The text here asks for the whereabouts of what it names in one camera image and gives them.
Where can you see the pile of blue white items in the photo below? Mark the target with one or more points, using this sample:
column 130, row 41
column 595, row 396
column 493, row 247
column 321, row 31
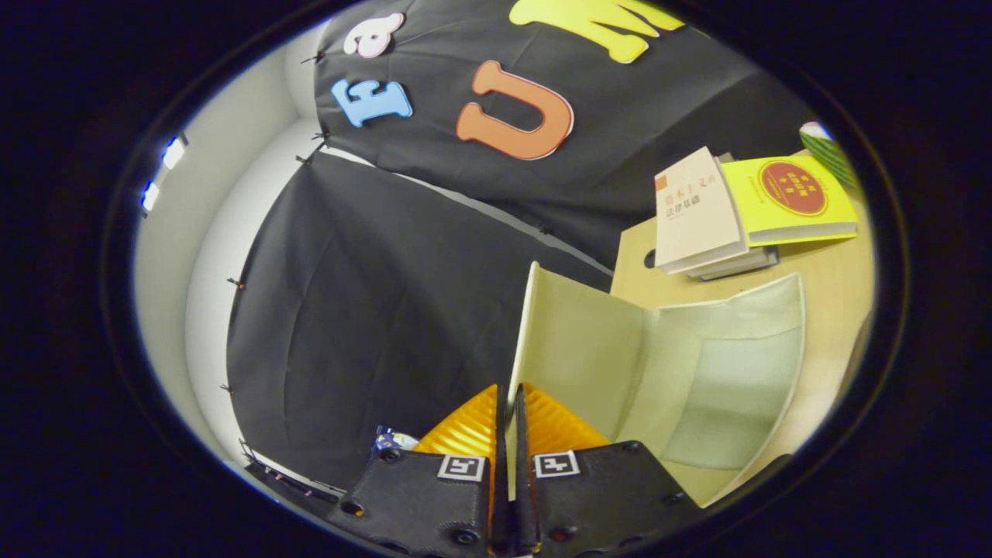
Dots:
column 391, row 439

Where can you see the beige paperback book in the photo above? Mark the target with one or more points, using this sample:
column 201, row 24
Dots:
column 694, row 209

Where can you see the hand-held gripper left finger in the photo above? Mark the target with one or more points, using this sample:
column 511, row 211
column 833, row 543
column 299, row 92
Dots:
column 418, row 496

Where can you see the black backdrop cloth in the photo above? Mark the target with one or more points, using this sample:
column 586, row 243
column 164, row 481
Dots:
column 372, row 310

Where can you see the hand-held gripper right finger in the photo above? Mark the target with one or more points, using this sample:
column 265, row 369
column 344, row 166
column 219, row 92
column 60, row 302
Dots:
column 604, row 496

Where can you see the grey book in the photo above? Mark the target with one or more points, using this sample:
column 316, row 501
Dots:
column 744, row 262

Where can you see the yellow book with red circle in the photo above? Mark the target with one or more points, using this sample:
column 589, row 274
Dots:
column 790, row 194

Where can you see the watermelon slice plush toy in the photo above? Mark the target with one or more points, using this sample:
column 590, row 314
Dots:
column 829, row 155

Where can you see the pale fabric storage box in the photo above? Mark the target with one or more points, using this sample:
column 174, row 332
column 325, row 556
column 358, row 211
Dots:
column 589, row 364

